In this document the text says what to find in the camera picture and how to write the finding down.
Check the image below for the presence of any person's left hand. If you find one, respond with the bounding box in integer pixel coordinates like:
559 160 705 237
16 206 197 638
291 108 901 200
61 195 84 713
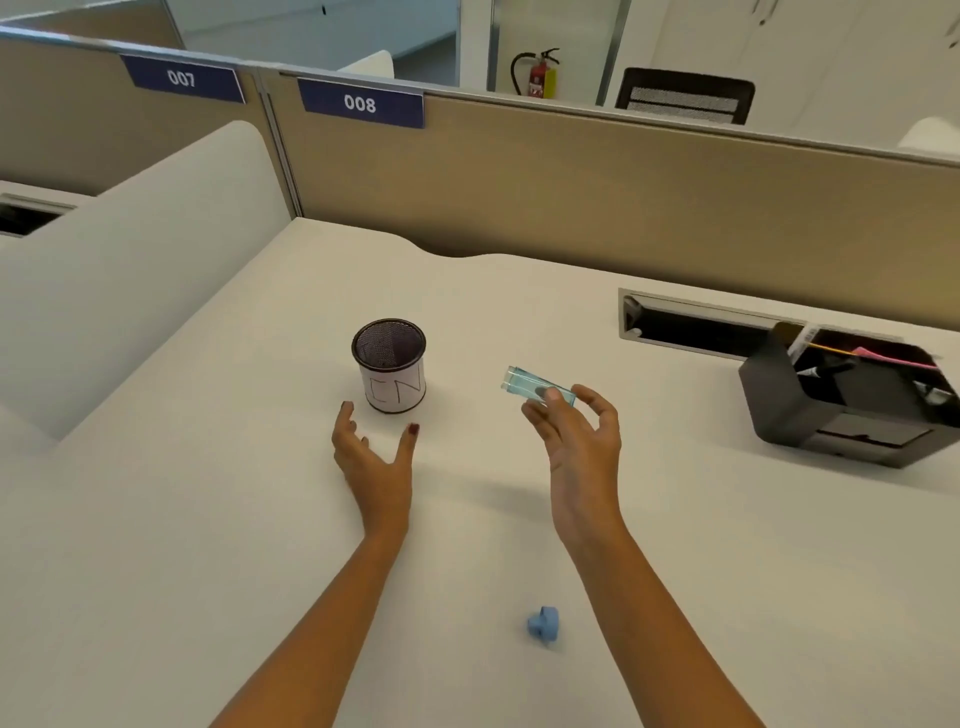
332 401 421 540

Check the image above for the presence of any person's right hand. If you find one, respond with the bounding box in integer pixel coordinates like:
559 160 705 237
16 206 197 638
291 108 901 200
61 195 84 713
521 384 628 546

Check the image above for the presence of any clear blue plastic box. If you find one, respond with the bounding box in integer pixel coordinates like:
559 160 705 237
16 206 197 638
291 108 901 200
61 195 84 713
500 365 579 411

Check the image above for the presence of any person's left forearm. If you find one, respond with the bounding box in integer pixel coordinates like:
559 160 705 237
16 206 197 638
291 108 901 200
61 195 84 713
210 525 412 728

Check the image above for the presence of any person's right forearm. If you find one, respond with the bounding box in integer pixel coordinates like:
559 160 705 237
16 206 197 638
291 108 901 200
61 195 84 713
556 521 768 728

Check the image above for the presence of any black mesh pen cup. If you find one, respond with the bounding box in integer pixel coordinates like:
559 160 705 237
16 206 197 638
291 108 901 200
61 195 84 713
351 318 429 414

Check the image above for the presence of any small blue plastic object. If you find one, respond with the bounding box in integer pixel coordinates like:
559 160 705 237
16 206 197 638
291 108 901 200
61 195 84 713
526 606 561 648

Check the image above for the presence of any beige desk partition panel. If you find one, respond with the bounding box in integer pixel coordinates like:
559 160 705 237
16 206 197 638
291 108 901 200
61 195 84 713
0 24 303 220
257 66 960 333

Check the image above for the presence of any black desk organizer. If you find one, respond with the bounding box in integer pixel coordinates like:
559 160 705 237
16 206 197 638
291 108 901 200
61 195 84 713
738 321 960 471

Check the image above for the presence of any white side divider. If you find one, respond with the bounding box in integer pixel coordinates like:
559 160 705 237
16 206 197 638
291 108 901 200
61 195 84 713
0 120 295 442

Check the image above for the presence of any blue number label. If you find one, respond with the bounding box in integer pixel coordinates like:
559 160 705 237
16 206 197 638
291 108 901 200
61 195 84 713
297 76 427 131
119 53 248 105

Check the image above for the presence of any red fire extinguisher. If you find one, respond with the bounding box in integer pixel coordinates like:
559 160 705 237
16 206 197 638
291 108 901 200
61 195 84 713
510 47 563 101

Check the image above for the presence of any pink pen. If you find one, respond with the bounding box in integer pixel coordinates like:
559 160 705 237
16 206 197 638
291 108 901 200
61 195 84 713
853 345 940 372

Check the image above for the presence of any black mesh office chair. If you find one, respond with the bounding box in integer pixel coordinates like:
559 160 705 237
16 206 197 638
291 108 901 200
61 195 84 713
614 66 757 127

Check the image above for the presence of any white chair back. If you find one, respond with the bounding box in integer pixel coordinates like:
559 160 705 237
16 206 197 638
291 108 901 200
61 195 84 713
897 115 960 163
336 49 396 81

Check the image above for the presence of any silver desk cable tray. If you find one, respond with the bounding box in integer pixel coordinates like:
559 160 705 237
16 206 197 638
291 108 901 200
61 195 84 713
618 288 808 363
0 192 78 239

